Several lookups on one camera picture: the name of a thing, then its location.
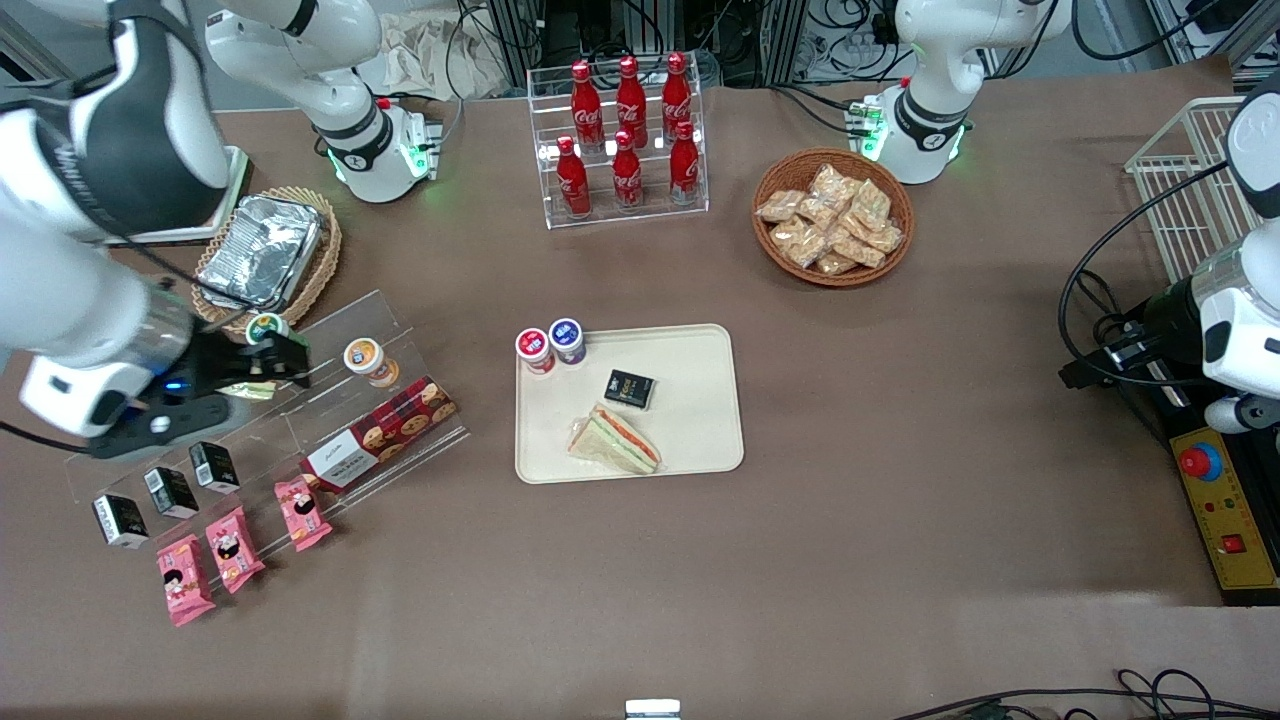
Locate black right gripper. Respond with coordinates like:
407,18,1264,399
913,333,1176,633
150,325,312,403

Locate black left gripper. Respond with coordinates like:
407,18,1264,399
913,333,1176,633
1059,278,1207,390

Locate white rectangular snack tray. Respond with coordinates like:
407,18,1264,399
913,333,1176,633
125,146,254,247

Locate beige plastic tray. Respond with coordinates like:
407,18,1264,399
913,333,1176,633
514,323,746,486

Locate clear acrylic tiered display stand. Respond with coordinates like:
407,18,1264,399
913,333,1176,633
62,289,472,547

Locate orange lid small cup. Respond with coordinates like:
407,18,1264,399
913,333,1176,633
342,336,401,390

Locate oval wicker basket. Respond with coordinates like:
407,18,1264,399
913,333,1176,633
191,186,344,335

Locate stacked aluminium foil containers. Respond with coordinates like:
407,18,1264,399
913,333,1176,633
197,194,324,314

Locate red plaid cookie box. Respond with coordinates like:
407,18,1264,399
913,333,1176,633
300,375,459,495

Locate small black white box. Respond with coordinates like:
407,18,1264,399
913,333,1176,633
188,440,243,496
146,466,200,521
91,493,151,551

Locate pink snack pack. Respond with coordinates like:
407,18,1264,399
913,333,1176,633
274,475,334,554
205,505,268,596
156,534,217,629

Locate yellow emergency stop box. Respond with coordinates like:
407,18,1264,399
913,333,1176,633
1169,424,1280,607

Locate red lid small cup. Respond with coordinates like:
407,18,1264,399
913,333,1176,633
514,327,557,377

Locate blue lid small cup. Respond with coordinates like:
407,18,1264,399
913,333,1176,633
547,317,588,367

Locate crumpled beige cloth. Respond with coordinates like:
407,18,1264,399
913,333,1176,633
358,12,513,102

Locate round wicker basket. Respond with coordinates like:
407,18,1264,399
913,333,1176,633
751,148,916,289

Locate red cola bottle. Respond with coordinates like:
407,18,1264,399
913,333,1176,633
570,60,605,154
611,130,645,212
661,52,694,143
555,136,592,220
615,55,649,151
668,121,702,207

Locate black box with gold print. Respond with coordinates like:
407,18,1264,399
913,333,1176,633
603,368,657,413

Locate clear acrylic bottle rack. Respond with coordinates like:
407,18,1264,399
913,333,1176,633
526,62,711,232

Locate black looping gripper cable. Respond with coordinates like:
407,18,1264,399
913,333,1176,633
1058,160,1233,389

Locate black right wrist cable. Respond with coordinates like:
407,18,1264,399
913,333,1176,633
100,234,253,317

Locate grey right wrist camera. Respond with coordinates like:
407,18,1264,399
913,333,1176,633
87,392,232,462

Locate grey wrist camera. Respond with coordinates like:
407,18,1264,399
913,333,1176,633
1204,393,1280,435
87,392,232,462

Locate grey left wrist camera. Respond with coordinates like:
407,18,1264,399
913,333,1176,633
1204,393,1280,435

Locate white wire basket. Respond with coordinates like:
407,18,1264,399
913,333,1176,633
1124,96,1263,287

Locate black floor cables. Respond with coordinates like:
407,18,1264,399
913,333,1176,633
890,667,1280,720

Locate black arm base cable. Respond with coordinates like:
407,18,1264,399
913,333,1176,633
438,0,475,161

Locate aluminium frame equipment rack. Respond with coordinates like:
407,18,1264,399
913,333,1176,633
460,0,901,89

